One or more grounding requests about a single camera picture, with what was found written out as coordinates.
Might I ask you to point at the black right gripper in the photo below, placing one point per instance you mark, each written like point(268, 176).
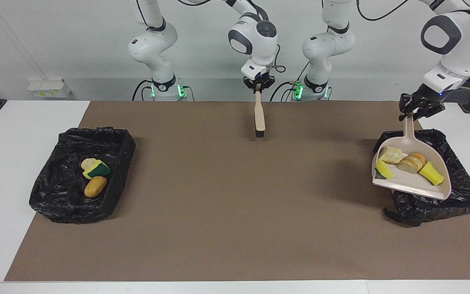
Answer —
point(259, 81)

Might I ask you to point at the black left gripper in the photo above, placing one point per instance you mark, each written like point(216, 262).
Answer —
point(428, 99)

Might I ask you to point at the beige hand brush black bristles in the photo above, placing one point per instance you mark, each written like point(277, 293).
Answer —
point(259, 114)

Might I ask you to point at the pale bread piece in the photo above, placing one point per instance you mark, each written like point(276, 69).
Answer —
point(391, 155)

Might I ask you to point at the tan crusted bread piece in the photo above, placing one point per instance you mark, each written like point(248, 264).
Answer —
point(411, 163)

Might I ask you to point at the yellow sponge piece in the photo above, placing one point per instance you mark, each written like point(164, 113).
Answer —
point(431, 173)
point(98, 170)
point(384, 170)

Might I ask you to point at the beige plastic dustpan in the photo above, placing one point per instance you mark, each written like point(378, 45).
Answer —
point(412, 181)

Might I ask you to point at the pale bread chunk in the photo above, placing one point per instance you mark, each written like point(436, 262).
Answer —
point(87, 163)

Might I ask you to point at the brown bread roll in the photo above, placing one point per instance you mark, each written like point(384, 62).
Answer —
point(95, 187)

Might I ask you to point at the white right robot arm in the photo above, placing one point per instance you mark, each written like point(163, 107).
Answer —
point(255, 41)

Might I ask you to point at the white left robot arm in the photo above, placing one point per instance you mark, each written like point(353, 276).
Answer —
point(327, 45)

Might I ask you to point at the bin lined with black bag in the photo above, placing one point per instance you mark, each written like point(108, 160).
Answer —
point(63, 147)
point(463, 192)

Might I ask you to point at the brown table mat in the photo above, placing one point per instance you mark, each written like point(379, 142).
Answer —
point(218, 253)

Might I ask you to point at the white wall socket strip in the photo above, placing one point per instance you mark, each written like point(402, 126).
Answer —
point(49, 89)

